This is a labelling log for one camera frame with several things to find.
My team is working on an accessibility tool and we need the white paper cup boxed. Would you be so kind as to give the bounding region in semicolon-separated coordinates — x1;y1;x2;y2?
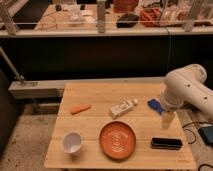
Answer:
62;132;82;156

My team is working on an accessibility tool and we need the orange ceramic bowl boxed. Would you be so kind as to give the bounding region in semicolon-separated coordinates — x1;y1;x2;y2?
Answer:
99;121;136;160

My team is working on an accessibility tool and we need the grey metal beam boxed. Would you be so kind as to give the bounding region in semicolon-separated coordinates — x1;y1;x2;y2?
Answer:
9;80;67;99

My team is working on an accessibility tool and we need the white plastic bottle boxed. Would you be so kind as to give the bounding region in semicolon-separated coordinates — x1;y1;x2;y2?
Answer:
109;99;138;119

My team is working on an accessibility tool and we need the blue sponge block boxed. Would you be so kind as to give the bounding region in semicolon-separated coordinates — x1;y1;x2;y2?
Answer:
147;99;164;114

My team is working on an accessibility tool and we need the black rectangular case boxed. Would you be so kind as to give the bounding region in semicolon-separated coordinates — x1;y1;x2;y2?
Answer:
151;137;183;150

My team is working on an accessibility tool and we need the black pouch on shelf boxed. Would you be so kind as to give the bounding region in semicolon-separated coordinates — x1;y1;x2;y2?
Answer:
116;13;139;28

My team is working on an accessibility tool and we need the black box on floor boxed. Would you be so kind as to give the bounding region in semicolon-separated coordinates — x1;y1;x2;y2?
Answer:
198;126;213;146

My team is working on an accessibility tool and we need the red box on shelf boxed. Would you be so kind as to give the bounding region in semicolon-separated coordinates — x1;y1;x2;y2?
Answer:
113;0;139;13

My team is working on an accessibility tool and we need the orange crate on shelf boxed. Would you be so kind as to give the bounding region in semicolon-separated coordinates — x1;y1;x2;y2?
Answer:
140;8;161;27

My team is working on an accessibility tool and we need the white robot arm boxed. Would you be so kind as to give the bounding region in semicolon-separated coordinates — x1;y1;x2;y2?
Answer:
160;64;213;129

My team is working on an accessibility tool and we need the wooden table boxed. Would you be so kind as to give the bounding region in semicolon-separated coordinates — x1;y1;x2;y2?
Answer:
44;81;198;171

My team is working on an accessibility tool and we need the orange carrot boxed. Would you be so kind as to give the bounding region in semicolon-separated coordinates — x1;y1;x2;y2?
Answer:
70;105;91;115

